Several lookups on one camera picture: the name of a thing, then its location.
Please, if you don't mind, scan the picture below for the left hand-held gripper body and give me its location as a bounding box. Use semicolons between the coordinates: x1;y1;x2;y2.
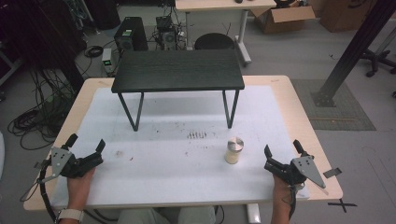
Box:
36;147;105;185

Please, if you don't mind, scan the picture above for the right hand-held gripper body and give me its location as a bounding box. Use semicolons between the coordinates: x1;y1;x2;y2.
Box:
263;155;328;190

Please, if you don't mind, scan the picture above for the person's right hand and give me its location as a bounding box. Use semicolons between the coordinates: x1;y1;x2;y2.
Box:
272;174;297;209

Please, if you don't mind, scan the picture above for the person's left hand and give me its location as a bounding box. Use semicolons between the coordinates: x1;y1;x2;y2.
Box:
66;167;97;212

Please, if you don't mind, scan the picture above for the glass jar with metal lid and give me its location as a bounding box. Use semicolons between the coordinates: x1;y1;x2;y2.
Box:
224;136;245;165

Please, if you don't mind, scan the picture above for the black tape strip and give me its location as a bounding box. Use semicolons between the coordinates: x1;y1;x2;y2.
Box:
322;167;343;179

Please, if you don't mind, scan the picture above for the white wristwatch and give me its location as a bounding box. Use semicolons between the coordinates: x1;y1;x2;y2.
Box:
56;207;85;223

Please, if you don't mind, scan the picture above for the grey floor mat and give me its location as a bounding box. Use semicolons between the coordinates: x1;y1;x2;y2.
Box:
290;78;377;132

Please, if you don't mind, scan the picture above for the white table leg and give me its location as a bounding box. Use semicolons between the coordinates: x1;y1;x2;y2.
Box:
246;203;262;224

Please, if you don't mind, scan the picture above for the white table mat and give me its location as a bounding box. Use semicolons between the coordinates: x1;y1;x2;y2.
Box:
49;85;311;210

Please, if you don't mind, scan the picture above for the white power supply box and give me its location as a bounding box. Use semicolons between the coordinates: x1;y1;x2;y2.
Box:
101;48;117;76

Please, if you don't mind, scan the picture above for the small black shelf table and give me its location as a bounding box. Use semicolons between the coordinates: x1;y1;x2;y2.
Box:
110;49;246;133

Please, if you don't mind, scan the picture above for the dark curtain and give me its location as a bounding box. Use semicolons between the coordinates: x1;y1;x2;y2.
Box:
0;0;120;94

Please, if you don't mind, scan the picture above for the black computer tower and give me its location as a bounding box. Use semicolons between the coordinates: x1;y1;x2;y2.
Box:
113;16;149;53

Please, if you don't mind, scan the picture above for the black office chair base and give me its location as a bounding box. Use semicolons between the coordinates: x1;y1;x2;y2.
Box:
359;48;396;78

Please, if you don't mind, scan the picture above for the open cardboard box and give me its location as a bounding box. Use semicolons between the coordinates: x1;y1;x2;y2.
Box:
250;3;317;35

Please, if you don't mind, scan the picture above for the large closed cardboard box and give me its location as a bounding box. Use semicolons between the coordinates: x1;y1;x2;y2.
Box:
318;0;378;34

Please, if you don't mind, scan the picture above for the white-legged wooden desk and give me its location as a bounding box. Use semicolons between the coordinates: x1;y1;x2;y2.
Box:
174;0;277;65

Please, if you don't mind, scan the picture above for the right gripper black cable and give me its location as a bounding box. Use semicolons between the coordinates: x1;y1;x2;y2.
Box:
281;184;304;220

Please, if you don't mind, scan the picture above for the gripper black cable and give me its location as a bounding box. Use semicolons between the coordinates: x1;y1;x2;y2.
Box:
281;184;304;220
20;161;60;224

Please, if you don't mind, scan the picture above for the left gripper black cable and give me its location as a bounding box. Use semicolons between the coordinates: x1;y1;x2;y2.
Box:
20;161;60;224

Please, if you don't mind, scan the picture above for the bundle of black floor cables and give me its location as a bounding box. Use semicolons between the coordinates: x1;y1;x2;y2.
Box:
7;66;78;151

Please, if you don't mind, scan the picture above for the black metal post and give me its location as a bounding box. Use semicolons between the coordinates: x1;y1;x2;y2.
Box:
310;0;396;108

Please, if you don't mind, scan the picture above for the open-frame small computer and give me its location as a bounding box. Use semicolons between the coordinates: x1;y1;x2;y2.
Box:
155;15;178;51

